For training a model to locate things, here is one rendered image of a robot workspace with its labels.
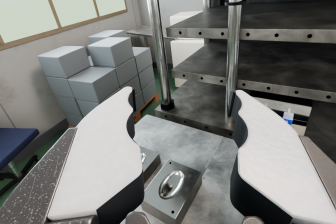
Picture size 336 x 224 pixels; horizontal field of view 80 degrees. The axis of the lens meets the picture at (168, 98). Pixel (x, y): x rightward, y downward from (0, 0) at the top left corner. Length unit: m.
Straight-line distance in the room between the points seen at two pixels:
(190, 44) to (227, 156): 1.99
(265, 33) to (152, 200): 0.80
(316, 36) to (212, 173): 0.67
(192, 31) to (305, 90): 0.58
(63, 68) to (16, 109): 0.73
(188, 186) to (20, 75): 2.18
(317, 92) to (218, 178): 0.56
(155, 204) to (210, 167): 0.30
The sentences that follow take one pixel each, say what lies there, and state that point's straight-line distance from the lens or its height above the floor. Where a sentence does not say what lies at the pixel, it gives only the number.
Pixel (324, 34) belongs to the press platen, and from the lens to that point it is 0.98.
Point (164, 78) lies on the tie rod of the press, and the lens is 1.22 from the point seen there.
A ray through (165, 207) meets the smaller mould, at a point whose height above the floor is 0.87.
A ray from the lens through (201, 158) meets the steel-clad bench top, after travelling 0.97.
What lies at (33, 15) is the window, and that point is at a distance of 2.67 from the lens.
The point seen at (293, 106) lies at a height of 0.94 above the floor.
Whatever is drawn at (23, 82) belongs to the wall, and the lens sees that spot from 2.62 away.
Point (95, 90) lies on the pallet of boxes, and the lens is 2.00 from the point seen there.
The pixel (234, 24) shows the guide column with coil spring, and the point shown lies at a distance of 0.96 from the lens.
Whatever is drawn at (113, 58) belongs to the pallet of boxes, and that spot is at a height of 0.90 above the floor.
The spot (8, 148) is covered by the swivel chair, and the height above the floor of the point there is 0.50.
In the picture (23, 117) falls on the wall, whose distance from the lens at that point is 2.69.
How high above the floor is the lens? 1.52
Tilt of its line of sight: 30 degrees down
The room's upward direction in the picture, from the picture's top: 8 degrees counter-clockwise
